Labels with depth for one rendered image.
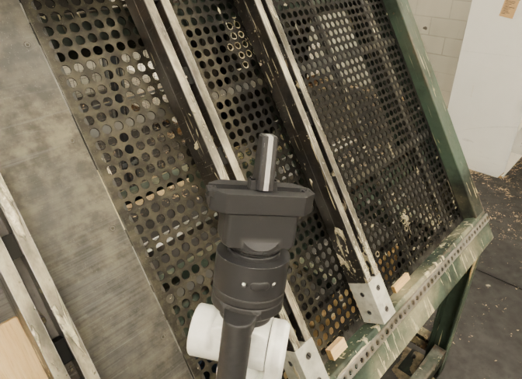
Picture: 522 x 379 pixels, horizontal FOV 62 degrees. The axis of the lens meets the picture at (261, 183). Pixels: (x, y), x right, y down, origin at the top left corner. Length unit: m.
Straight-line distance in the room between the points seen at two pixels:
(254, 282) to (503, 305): 2.50
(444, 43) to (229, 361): 5.31
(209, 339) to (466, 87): 3.75
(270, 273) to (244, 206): 0.08
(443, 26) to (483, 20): 1.66
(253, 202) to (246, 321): 0.13
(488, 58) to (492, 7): 0.38
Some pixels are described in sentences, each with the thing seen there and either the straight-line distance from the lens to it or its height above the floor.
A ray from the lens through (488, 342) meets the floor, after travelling 2.67.
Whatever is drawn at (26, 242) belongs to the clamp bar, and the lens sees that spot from 0.78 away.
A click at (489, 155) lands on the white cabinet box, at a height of 0.18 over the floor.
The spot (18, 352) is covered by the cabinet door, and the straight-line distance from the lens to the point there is 0.84.
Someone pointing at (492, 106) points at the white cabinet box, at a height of 0.60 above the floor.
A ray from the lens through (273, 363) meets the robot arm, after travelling 0.55.
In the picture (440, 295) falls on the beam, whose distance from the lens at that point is 1.56.
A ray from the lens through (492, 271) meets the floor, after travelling 3.13.
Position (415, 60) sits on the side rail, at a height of 1.44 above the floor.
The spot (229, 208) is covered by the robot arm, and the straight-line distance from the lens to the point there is 0.46.
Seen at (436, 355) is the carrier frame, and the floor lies 0.18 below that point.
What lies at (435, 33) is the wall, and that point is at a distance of 5.68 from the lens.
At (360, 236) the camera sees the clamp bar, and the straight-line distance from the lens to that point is 1.21.
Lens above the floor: 1.84
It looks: 30 degrees down
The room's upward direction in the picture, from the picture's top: straight up
